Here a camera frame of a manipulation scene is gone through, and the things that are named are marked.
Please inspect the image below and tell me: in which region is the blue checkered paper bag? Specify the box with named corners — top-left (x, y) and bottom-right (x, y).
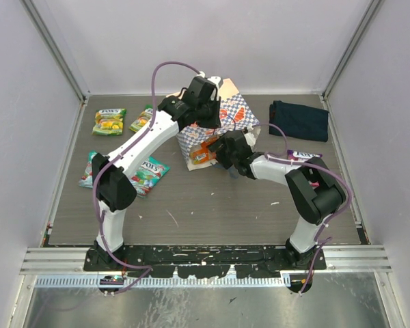
top-left (176, 78), bottom-right (261, 171)

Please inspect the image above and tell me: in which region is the orange Fox's candy bag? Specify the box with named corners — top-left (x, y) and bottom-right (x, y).
top-left (189, 135), bottom-right (219, 165)

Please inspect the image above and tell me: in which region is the purple berries candy bag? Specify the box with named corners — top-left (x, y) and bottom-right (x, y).
top-left (286, 149), bottom-right (324, 188)

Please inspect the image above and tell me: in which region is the aluminium front rail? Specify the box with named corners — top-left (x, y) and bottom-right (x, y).
top-left (20, 245), bottom-right (392, 275)

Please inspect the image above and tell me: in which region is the green Fox's spring tea candy bag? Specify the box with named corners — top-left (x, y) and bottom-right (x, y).
top-left (92, 108), bottom-right (126, 136)

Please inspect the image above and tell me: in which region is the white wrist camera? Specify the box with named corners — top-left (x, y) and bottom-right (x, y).
top-left (198, 71), bottom-right (223, 90)
top-left (243, 124), bottom-right (261, 150)

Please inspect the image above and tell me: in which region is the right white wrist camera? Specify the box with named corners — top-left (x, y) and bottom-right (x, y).
top-left (243, 124), bottom-right (261, 150)

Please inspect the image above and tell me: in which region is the slotted grey cable duct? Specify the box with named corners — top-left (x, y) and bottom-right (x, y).
top-left (34, 274), bottom-right (290, 289)

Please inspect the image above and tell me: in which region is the dark navy folded cloth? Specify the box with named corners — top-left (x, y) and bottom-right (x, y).
top-left (269, 100), bottom-right (329, 142)

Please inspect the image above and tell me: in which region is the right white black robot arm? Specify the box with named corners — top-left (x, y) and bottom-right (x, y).
top-left (207, 129), bottom-right (352, 269)

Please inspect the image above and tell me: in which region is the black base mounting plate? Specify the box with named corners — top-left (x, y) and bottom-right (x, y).
top-left (83, 245), bottom-right (327, 279)

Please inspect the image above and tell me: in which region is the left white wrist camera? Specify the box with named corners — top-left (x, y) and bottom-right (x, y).
top-left (198, 71), bottom-right (223, 90)

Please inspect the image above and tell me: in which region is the teal Fox's blossom candy bag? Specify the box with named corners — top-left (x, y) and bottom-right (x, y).
top-left (78, 151), bottom-right (97, 189)

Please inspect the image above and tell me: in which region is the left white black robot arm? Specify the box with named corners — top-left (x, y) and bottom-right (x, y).
top-left (92, 74), bottom-right (223, 271)

